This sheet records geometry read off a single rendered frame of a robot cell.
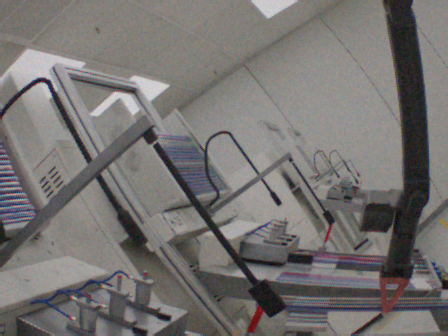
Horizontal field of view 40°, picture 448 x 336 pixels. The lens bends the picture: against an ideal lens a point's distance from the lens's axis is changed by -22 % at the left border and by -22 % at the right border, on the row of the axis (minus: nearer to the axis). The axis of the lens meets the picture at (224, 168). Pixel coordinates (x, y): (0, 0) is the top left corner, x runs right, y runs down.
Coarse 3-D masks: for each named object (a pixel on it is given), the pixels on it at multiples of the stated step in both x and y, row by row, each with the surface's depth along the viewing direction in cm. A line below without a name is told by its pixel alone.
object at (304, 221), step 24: (288, 144) 543; (264, 168) 536; (288, 168) 543; (312, 168) 569; (264, 192) 536; (288, 192) 532; (336, 192) 558; (264, 216) 536; (288, 216) 532; (312, 216) 555; (336, 216) 594; (336, 240) 521; (336, 312) 524; (360, 312) 519
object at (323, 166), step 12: (288, 132) 674; (300, 132) 746; (312, 144) 686; (312, 156) 684; (324, 168) 681; (324, 180) 667; (336, 180) 687; (348, 180) 703; (348, 192) 666; (360, 192) 664; (312, 204) 673; (348, 216) 662; (336, 228) 669; (312, 240) 674; (360, 240) 660; (384, 240) 657
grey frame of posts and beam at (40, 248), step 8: (32, 240) 102; (40, 240) 106; (48, 240) 109; (0, 248) 89; (24, 248) 98; (32, 248) 101; (40, 248) 104; (48, 248) 107; (56, 248) 111; (16, 256) 93; (24, 256) 96; (32, 256) 99; (40, 256) 102; (48, 256) 105; (56, 256) 108; (8, 264) 89; (16, 264) 91; (24, 264) 94; (32, 264) 97; (0, 272) 84
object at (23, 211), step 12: (0, 144) 106; (0, 156) 102; (0, 168) 100; (0, 180) 97; (12, 180) 102; (0, 192) 95; (12, 192) 100; (0, 204) 92; (12, 204) 97; (24, 204) 102; (0, 216) 90; (12, 216) 94; (24, 216) 99
